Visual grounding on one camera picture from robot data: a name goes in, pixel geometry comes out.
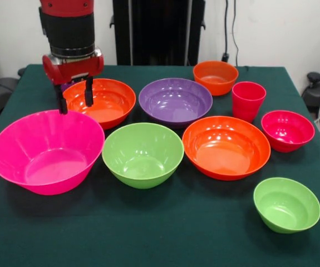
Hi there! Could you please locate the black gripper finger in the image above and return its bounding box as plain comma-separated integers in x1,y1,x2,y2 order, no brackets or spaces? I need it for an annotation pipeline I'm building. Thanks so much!
83,77,95,108
54,83,68,115

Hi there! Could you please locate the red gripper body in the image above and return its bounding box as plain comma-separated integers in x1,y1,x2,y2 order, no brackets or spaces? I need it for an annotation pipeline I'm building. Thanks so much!
42,53,105,86

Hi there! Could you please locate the large pink bowl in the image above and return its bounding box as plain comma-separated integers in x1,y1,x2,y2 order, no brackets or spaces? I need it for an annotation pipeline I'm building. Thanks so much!
0,109,106,196

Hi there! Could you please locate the large green bowl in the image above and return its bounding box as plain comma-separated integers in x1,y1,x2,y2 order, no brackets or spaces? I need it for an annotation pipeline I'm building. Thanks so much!
101,122,185,190

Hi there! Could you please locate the large orange bowl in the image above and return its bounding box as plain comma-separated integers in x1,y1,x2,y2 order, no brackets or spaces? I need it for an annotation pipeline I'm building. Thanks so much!
62,78,137,131
181,116,272,181

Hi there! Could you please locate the purple bowl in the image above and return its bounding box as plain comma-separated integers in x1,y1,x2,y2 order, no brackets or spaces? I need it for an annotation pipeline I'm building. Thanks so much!
137,77,214,130

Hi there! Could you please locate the small orange bowl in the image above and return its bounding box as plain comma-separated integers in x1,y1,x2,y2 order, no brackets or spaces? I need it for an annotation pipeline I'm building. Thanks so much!
193,60,239,97

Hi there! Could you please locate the dark green tablecloth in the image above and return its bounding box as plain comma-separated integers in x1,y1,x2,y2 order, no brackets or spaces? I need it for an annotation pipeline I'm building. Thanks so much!
0,64,320,267

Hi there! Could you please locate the red cup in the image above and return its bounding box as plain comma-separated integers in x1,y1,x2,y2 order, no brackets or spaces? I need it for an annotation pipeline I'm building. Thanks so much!
231,81,267,124

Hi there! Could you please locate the small red bowl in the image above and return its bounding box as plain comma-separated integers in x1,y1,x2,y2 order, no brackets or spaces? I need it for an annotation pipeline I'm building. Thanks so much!
260,110,316,154

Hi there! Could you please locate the small green bowl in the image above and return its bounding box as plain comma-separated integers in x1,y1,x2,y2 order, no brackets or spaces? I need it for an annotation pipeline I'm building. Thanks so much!
253,177,320,235

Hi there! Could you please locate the gray pedestal leg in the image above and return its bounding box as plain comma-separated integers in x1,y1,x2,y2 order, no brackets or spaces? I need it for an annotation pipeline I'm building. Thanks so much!
301,71,320,112
0,67,27,115

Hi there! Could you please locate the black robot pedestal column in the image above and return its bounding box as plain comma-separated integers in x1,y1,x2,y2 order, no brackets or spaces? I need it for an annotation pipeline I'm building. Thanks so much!
109,0,206,67

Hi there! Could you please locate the black cable with plug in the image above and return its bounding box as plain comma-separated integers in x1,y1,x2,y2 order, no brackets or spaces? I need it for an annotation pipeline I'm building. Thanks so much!
221,0,230,63

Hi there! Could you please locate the thin black wall cable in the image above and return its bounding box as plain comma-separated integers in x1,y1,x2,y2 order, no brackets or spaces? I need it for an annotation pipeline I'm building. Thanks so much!
232,0,241,67

